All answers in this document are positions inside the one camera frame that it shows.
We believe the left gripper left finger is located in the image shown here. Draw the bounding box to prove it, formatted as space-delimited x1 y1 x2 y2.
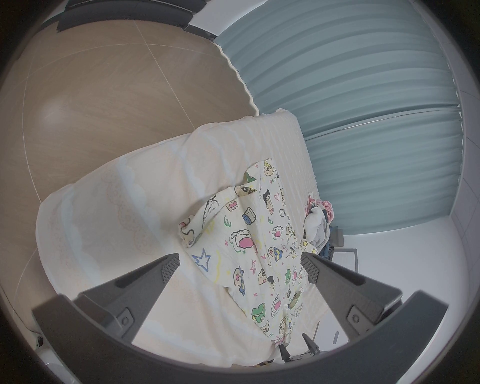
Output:
73 253 181 344

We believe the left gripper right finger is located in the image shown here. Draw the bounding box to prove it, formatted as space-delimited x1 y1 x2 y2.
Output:
300 252 404 335

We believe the white printed pyjama top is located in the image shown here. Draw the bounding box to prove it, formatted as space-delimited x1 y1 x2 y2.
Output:
178 159 306 347

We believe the pile of clothes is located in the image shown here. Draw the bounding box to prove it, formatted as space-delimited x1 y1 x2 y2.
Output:
303 198 335 260

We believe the bed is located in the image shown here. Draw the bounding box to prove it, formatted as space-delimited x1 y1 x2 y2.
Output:
35 109 361 370

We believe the blue-green curtain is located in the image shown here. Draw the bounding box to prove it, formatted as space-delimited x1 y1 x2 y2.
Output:
214 0 463 130
302 108 465 236

